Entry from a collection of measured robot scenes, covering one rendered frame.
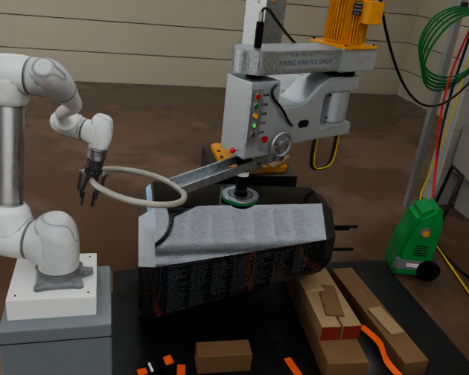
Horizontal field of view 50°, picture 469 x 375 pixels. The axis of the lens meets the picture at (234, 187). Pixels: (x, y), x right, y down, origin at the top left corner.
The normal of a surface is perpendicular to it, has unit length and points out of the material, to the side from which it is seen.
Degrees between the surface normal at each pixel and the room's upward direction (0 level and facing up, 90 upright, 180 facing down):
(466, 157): 90
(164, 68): 90
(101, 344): 90
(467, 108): 90
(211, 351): 0
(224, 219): 45
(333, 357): 0
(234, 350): 0
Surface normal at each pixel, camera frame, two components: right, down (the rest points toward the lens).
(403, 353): 0.10, -0.91
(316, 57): 0.60, 0.39
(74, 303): 0.23, 0.42
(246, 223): 0.24, -0.34
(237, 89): -0.79, 0.18
